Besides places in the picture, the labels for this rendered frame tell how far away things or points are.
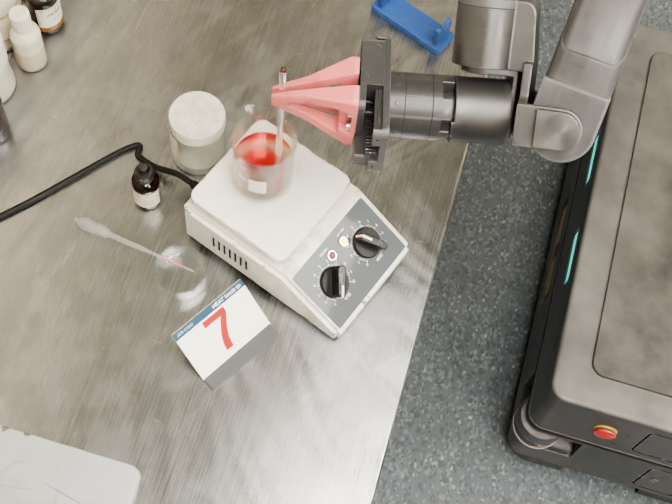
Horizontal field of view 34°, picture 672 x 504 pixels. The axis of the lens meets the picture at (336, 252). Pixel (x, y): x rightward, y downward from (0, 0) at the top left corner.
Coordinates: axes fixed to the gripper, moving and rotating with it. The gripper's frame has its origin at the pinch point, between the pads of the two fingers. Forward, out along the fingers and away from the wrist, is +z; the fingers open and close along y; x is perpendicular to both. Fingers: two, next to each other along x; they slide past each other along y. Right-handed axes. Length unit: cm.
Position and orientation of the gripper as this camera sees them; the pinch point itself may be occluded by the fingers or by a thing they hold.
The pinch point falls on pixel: (281, 96)
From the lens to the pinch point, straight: 97.0
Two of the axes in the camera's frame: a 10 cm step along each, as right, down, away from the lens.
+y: -0.4, 9.0, -4.3
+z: -10.0, -0.7, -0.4
